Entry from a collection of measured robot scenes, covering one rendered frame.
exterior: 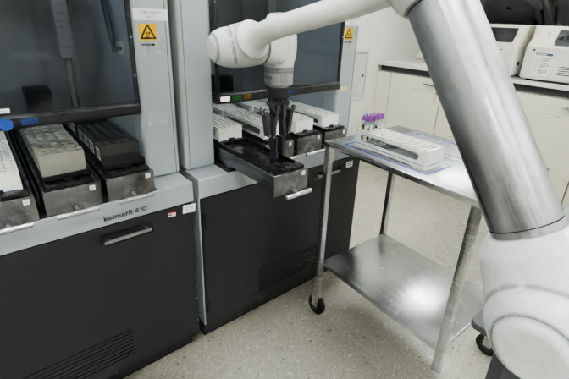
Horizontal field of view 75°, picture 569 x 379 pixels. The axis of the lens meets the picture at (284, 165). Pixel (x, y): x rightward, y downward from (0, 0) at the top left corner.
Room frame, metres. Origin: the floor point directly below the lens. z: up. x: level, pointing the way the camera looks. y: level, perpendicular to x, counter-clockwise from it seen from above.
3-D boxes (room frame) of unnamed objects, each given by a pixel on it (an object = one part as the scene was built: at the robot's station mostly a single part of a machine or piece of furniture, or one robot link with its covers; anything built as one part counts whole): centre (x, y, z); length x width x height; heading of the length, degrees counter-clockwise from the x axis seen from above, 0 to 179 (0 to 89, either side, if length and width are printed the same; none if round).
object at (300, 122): (1.58, 0.02, 0.83); 0.30 x 0.10 x 0.06; 40
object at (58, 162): (0.95, 0.62, 0.85); 0.12 x 0.02 x 0.06; 131
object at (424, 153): (1.22, -0.38, 0.85); 0.30 x 0.10 x 0.06; 38
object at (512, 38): (3.15, -1.66, 1.22); 0.62 x 0.56 x 0.64; 128
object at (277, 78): (1.19, 0.03, 1.07); 0.09 x 0.09 x 0.06
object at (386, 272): (1.24, -0.51, 0.41); 0.67 x 0.46 x 0.82; 38
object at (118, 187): (1.23, 0.65, 0.78); 0.73 x 0.14 x 0.09; 40
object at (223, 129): (1.44, 0.30, 0.83); 0.30 x 0.10 x 0.06; 40
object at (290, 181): (1.30, 0.18, 0.78); 0.73 x 0.14 x 0.09; 40
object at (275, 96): (1.19, 0.03, 1.00); 0.08 x 0.07 x 0.09; 130
